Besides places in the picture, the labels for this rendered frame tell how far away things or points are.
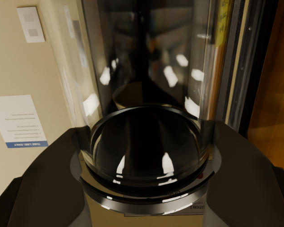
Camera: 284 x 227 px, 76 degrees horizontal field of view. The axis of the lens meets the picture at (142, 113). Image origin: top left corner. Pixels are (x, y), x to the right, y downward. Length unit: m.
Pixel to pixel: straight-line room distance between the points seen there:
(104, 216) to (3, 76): 0.74
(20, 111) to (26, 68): 0.21
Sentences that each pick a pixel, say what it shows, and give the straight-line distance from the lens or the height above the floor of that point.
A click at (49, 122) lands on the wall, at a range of 0.95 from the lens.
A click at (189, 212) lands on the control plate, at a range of 0.37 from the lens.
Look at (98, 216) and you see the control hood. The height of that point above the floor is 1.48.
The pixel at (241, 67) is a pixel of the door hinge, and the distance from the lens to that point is 0.34.
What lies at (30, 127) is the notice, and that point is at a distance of 1.00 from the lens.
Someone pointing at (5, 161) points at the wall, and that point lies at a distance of 1.21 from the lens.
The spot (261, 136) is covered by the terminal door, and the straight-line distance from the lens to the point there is 0.32.
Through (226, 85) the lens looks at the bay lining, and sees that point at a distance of 0.35.
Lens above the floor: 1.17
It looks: 27 degrees up
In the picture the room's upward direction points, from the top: 176 degrees clockwise
